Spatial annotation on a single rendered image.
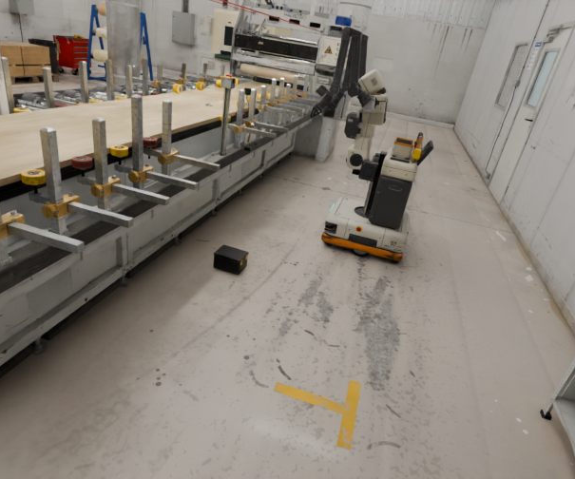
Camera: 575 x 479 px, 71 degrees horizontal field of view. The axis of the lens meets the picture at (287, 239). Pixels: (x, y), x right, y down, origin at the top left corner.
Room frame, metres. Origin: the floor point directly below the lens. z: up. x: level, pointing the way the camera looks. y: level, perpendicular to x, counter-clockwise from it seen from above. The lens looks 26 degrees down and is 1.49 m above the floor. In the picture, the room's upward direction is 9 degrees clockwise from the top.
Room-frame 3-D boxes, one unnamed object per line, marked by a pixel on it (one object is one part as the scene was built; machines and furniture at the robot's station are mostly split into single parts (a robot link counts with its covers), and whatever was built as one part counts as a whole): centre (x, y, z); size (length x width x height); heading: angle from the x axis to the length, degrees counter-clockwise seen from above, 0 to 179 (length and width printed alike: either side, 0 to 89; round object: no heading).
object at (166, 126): (2.05, 0.71, 0.90); 0.04 x 0.04 x 0.48; 78
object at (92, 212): (1.34, 0.79, 0.81); 0.43 x 0.03 x 0.04; 78
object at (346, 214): (3.22, -0.67, 0.16); 0.67 x 0.64 x 0.25; 77
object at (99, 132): (1.56, 0.81, 0.87); 0.04 x 0.04 x 0.48; 78
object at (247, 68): (5.94, 0.44, 1.05); 1.43 x 0.12 x 0.12; 78
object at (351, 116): (3.29, -0.38, 0.99); 0.28 x 0.16 x 0.22; 167
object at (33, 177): (1.39, 0.98, 0.85); 0.08 x 0.08 x 0.11
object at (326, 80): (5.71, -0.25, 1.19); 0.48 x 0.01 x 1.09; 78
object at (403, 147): (3.20, -0.78, 0.87); 0.23 x 0.15 x 0.11; 167
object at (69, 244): (1.10, 0.84, 0.82); 0.43 x 0.03 x 0.04; 78
